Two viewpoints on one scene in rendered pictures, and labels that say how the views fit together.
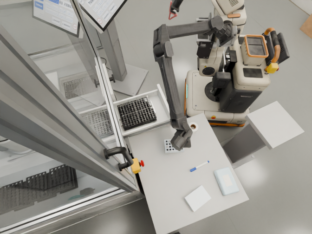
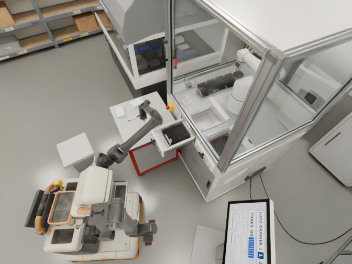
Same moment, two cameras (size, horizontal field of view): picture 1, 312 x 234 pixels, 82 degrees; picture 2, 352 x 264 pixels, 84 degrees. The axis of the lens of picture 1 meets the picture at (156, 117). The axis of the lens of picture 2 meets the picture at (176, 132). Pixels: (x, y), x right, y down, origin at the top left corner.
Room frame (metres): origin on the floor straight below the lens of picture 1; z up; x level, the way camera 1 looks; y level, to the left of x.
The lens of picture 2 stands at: (1.59, -0.06, 2.42)
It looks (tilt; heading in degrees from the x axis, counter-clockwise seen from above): 55 degrees down; 170
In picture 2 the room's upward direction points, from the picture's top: 1 degrees clockwise
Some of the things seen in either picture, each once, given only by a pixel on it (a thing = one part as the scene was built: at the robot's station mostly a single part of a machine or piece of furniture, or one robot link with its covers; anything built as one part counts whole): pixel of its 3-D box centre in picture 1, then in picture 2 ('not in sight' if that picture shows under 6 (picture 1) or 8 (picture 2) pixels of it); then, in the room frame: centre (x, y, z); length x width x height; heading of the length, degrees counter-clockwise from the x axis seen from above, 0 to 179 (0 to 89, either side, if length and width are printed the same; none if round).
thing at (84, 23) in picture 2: not in sight; (84, 21); (-3.03, -1.25, 0.28); 0.41 x 0.32 x 0.28; 113
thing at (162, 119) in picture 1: (135, 114); (176, 133); (0.56, 0.14, 0.86); 0.40 x 0.26 x 0.06; 107
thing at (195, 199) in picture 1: (197, 198); (136, 103); (0.03, -0.22, 0.79); 0.13 x 0.09 x 0.05; 122
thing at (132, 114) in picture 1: (137, 113); (175, 134); (0.56, 0.13, 0.87); 0.22 x 0.18 x 0.06; 107
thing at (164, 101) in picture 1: (165, 104); (156, 141); (0.62, -0.06, 0.87); 0.29 x 0.02 x 0.11; 17
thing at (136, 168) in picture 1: (136, 165); (170, 106); (0.22, 0.13, 0.88); 0.07 x 0.05 x 0.07; 17
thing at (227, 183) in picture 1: (225, 180); (120, 111); (0.12, -0.41, 0.78); 0.15 x 0.10 x 0.04; 13
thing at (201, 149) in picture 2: (109, 82); (204, 155); (0.83, 0.33, 0.87); 0.29 x 0.02 x 0.11; 17
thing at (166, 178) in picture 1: (178, 175); (147, 136); (0.22, -0.17, 0.38); 0.62 x 0.58 x 0.76; 17
